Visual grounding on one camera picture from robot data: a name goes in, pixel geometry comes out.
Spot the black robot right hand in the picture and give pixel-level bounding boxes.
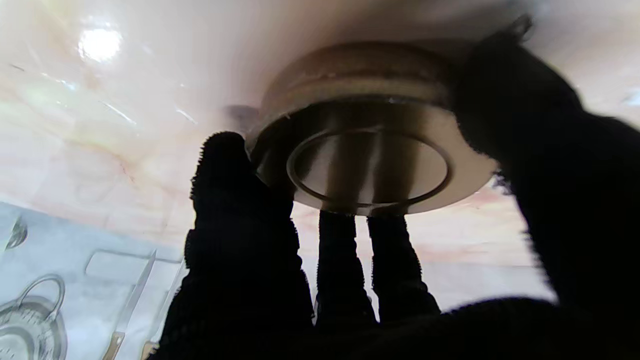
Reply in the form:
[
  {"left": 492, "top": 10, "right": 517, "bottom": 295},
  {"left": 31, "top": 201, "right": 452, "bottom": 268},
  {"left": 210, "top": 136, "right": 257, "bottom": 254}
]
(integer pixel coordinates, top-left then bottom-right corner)
[{"left": 150, "top": 30, "right": 640, "bottom": 360}]

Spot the gold round canister lid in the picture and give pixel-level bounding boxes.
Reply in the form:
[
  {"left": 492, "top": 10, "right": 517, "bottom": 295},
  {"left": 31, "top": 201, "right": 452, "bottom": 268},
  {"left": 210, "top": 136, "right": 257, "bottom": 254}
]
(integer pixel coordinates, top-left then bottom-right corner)
[{"left": 246, "top": 41, "right": 501, "bottom": 217}]

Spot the metal mesh strainer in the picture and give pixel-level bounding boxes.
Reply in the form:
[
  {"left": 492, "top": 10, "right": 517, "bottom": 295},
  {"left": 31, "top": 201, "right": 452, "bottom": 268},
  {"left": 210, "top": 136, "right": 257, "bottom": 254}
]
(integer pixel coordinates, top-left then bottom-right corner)
[{"left": 0, "top": 273, "right": 69, "bottom": 360}]

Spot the wooden handled knife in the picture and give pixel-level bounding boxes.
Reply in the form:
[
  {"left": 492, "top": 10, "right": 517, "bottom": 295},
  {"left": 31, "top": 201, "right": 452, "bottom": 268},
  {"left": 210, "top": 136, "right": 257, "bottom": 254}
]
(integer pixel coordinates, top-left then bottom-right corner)
[
  {"left": 139, "top": 260, "right": 187, "bottom": 360},
  {"left": 101, "top": 249, "right": 158, "bottom": 360}
]

